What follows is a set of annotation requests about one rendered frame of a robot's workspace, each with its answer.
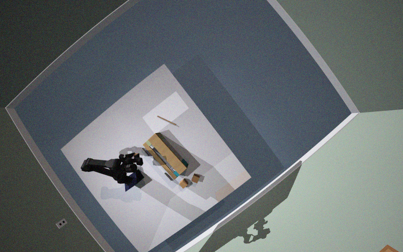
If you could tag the tan cardboard box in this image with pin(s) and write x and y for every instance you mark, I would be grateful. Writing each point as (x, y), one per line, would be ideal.
(183, 183)
(195, 178)

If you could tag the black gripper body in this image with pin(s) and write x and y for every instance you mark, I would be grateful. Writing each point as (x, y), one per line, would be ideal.
(137, 160)

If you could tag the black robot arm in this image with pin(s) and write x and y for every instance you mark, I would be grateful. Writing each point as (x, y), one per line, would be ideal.
(116, 170)

